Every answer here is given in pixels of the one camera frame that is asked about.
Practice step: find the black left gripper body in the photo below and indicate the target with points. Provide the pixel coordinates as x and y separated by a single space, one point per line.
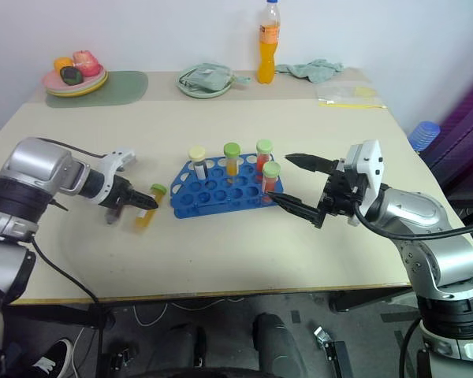
116 192

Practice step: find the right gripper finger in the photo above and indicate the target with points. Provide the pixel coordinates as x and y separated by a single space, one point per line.
308 161
297 206

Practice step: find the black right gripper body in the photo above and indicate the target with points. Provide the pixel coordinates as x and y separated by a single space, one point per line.
341 193

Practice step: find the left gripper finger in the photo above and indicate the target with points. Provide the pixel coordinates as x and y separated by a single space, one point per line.
144 199
114 214

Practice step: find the orange liquid tube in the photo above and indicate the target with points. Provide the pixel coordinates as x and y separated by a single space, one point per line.
232 162
146 214

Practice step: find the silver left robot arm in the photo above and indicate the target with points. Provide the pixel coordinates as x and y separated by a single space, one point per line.
35 161

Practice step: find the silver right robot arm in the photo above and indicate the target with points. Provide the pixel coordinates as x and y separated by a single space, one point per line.
437 244

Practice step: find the blue test tube rack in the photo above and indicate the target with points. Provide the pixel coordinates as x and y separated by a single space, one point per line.
220 195

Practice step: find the red liquid tube, green cap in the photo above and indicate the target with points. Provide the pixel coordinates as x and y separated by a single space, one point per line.
270 182
263 157

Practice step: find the dark liquid tube, yellow cap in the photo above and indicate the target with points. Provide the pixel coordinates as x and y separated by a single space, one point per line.
200 165

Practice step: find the yellow plastic strip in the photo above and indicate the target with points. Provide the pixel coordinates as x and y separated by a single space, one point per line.
354 105

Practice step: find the clear plastic bag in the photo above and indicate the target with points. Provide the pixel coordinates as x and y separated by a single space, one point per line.
339 93

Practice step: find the crumpled green cloth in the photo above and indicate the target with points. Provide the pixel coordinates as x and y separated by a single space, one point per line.
315 70

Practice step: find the blue bottle cap stack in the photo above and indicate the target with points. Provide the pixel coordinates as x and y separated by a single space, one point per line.
423 136

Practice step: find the green placemat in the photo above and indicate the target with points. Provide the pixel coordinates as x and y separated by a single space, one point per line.
126 88

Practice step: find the orange soda bottle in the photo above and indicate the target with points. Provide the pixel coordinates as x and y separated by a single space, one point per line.
269 59

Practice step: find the stack of pastel plates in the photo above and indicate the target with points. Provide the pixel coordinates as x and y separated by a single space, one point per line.
84 86

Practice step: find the pale green plate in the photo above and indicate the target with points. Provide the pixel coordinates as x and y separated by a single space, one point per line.
205 93

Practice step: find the dark toy avocado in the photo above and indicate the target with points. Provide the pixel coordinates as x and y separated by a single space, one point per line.
71 75

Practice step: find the pink toy peach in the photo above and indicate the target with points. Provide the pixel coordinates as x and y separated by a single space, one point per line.
86 63

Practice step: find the dark rounded shape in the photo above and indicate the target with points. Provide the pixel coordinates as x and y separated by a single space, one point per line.
276 342

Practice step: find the orange toy fruit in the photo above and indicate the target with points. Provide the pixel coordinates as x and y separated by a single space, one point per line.
62 63

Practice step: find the purple fabric furniture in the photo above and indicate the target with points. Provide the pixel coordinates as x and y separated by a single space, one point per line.
467 126

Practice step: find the black and white shoe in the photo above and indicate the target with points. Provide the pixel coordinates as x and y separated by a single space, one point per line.
49 358

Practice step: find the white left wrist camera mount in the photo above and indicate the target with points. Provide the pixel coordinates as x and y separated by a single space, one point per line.
115 160

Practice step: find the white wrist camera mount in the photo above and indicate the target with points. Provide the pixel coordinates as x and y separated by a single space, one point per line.
368 163
115 160

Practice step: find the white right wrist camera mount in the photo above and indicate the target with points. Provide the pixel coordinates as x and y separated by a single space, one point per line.
368 163

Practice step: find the black table frame bar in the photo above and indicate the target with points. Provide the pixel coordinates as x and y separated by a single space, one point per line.
362 300

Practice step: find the metal floor bracket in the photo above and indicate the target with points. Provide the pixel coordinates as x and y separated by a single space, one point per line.
331 348

